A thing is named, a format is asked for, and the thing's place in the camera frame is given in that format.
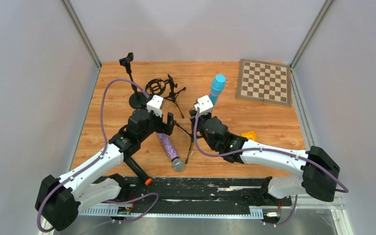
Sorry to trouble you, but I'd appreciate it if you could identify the round base microphone stand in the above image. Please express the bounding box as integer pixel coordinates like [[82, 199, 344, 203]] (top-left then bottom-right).
[[119, 52, 147, 109]]

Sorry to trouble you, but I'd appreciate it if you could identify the black tripod clip stand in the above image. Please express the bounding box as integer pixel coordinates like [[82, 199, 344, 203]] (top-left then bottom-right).
[[175, 108, 205, 165]]

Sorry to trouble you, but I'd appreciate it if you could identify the black microphone orange ring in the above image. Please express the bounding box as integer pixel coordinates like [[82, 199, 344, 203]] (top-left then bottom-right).
[[123, 156, 153, 187]]

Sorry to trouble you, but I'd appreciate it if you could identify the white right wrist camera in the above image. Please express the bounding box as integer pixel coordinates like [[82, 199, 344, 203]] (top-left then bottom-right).
[[193, 95, 214, 116]]

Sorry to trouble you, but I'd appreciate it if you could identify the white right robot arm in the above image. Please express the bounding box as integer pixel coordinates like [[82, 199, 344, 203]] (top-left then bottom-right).
[[189, 110, 349, 202]]

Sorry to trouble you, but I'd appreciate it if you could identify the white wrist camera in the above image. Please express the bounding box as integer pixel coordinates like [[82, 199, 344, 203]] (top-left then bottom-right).
[[193, 95, 214, 116], [146, 95, 165, 118]]

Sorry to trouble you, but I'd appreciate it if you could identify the wooden chessboard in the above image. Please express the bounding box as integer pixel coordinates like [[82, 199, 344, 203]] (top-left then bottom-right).
[[236, 59, 292, 108]]

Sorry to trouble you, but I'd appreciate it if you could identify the yellow toy brick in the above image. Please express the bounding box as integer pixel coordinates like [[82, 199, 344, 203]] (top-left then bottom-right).
[[241, 131, 258, 142]]

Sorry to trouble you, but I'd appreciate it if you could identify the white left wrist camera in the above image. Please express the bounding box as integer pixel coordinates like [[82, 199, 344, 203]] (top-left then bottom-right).
[[146, 95, 165, 118]]

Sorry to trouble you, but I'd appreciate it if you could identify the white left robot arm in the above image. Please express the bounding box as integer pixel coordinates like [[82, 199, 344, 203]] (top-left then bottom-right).
[[35, 109, 176, 233]]

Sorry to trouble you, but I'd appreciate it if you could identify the purple glitter microphone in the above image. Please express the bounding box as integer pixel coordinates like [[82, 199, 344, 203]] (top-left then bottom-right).
[[157, 133, 185, 172]]

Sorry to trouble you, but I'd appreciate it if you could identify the tripod stand with shock mount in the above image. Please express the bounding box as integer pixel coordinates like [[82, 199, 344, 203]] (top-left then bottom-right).
[[144, 74, 187, 119]]

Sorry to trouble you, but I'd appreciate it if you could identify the blue toy microphone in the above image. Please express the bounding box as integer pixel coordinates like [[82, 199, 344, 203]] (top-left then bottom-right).
[[209, 74, 226, 106]]

